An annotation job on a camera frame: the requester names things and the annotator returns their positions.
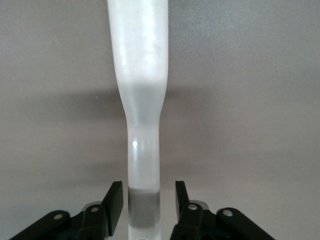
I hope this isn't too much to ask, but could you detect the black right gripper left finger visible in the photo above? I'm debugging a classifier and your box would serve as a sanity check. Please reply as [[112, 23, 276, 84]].
[[8, 181, 125, 240]]

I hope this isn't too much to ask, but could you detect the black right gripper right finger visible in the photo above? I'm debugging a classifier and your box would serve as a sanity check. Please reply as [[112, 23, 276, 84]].
[[169, 180, 276, 240]]

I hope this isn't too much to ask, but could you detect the beige brush with black bristles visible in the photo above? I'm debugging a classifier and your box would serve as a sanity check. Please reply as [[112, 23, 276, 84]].
[[106, 0, 168, 240]]

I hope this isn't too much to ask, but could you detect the brown table mat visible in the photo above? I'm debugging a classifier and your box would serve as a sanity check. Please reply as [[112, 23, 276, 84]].
[[0, 0, 320, 240]]

